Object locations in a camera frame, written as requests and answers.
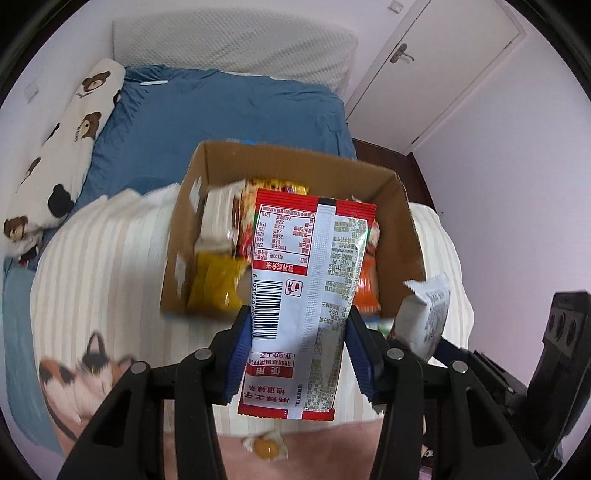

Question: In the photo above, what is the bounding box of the silver grey snack packet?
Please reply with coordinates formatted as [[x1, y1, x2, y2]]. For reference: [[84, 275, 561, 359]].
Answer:
[[388, 272, 451, 361]]

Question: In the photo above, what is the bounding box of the cardboard box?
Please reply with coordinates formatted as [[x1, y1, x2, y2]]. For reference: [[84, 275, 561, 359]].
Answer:
[[159, 141, 428, 324]]

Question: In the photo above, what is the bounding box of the orange snack packet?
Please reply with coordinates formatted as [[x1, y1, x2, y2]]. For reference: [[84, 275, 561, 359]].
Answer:
[[353, 251, 382, 315]]

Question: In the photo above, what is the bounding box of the cat printed blanket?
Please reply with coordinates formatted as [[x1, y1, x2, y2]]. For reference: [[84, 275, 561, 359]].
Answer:
[[30, 185, 476, 480]]

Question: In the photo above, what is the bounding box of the white quilted pillow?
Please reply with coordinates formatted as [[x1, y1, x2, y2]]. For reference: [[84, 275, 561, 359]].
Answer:
[[112, 11, 358, 90]]

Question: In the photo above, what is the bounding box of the yellow snack packet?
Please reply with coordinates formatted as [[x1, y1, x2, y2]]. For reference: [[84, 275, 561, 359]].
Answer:
[[187, 251, 250, 317]]

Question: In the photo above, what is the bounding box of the bear print pillow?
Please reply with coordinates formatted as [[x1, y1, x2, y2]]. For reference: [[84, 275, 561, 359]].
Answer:
[[2, 58, 126, 264]]

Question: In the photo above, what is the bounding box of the light blue blanket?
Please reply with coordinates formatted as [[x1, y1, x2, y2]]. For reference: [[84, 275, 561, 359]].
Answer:
[[0, 258, 63, 457]]

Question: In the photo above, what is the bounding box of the blue bedsheet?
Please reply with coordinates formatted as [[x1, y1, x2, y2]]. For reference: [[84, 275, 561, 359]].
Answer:
[[76, 65, 356, 213]]

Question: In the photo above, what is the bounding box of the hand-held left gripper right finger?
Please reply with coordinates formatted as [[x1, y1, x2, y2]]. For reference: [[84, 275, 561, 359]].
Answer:
[[344, 307, 539, 480]]

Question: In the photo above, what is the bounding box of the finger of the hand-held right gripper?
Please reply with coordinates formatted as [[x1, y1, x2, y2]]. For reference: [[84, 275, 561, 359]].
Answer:
[[431, 336, 467, 367]]

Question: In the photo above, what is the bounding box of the braised egg packet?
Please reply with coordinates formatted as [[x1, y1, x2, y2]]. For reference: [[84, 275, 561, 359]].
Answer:
[[242, 431, 289, 462]]

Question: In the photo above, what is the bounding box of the instant noodle packet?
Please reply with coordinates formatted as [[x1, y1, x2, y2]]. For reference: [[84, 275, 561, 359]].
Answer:
[[233, 179, 310, 264]]

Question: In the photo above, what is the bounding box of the white biscuit packet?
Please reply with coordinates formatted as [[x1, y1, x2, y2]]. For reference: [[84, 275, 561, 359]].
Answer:
[[194, 180, 245, 254]]

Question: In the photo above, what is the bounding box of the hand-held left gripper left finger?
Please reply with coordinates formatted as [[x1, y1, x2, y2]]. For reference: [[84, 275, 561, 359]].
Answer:
[[58, 305, 254, 480]]

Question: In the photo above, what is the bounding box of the red and white snack packet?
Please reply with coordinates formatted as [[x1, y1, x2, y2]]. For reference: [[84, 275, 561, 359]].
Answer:
[[238, 188, 377, 422]]

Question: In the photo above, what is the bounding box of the white door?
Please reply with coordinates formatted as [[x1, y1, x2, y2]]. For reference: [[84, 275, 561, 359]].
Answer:
[[344, 0, 527, 155]]

